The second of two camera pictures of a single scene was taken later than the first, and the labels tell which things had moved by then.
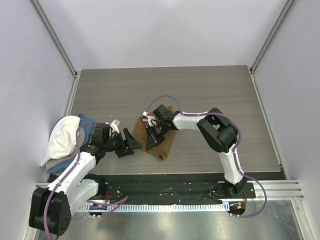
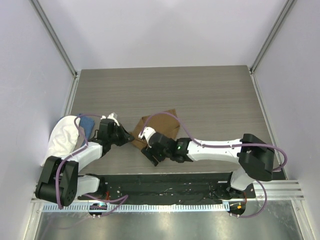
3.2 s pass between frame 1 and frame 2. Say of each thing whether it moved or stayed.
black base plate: stayed
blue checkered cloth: stayed
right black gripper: moved
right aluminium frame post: stayed
